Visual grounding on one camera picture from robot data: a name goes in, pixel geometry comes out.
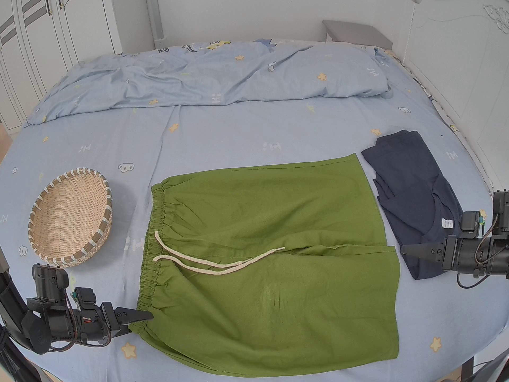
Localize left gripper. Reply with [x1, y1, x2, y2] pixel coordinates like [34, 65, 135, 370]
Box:
[71, 303, 154, 346]

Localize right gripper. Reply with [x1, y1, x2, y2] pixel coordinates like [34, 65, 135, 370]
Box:
[400, 235, 484, 274]

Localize green shorts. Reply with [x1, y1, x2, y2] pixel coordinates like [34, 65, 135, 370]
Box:
[135, 153, 401, 373]

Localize dark blue garment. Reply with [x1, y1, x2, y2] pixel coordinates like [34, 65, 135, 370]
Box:
[361, 130, 464, 281]

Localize round woven basket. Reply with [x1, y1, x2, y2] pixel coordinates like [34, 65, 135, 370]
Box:
[28, 167, 114, 269]

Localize bed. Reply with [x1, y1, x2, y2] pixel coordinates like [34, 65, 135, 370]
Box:
[0, 0, 509, 382]

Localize grey bedside table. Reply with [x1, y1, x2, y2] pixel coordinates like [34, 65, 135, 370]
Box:
[322, 19, 394, 51]

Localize pale blue quilt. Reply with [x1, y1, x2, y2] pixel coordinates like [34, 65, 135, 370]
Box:
[23, 38, 393, 128]

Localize white wardrobe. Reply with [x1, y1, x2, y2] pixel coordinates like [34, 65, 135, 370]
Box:
[0, 0, 125, 133]

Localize black cable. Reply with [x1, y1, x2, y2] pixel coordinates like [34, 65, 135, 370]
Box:
[457, 271, 492, 289]

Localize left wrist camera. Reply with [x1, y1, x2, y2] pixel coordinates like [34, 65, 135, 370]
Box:
[73, 288, 97, 314]

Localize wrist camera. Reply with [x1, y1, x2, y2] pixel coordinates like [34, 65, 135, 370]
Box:
[73, 288, 97, 314]
[459, 211, 484, 238]

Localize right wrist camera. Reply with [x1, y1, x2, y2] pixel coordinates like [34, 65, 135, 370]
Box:
[459, 211, 484, 238]

